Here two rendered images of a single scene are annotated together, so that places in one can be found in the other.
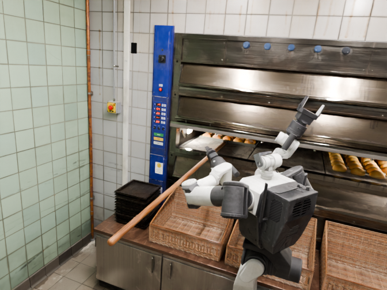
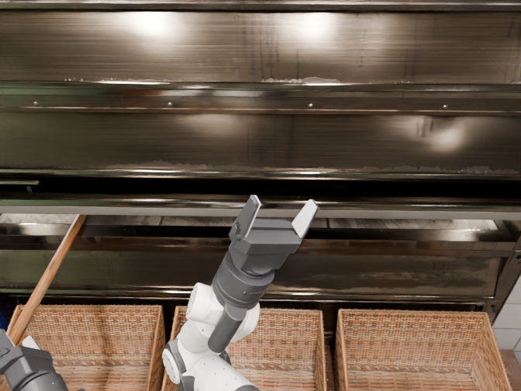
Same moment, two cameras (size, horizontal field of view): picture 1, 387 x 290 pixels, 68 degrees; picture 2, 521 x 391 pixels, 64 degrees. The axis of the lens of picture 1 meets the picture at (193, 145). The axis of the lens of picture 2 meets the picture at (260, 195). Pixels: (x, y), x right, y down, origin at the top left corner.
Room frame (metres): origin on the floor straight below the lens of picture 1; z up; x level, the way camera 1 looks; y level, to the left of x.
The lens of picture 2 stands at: (1.07, -0.42, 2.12)
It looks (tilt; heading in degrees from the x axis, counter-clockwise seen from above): 37 degrees down; 341
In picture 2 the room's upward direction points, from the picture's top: straight up
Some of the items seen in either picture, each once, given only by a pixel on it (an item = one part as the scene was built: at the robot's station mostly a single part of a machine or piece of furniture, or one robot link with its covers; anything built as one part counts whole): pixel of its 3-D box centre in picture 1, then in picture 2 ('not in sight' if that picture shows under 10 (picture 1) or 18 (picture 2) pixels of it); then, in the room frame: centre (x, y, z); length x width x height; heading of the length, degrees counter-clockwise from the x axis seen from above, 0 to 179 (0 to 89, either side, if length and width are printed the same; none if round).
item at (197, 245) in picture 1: (194, 219); (77, 383); (2.00, -0.06, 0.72); 0.56 x 0.49 x 0.28; 71
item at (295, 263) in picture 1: (271, 257); not in sight; (1.22, -0.43, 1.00); 0.28 x 0.13 x 0.18; 70
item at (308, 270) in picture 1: (272, 240); (245, 386); (1.80, -0.62, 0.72); 0.56 x 0.49 x 0.28; 69
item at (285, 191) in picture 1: (272, 209); not in sight; (1.22, -0.39, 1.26); 0.34 x 0.30 x 0.36; 125
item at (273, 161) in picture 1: (269, 163); not in sight; (1.27, -0.36, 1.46); 0.10 x 0.07 x 0.09; 125
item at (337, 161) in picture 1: (361, 162); not in sight; (2.27, -1.39, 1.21); 0.61 x 0.48 x 0.06; 160
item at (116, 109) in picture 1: (113, 107); not in sight; (2.53, 0.73, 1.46); 0.10 x 0.07 x 0.10; 70
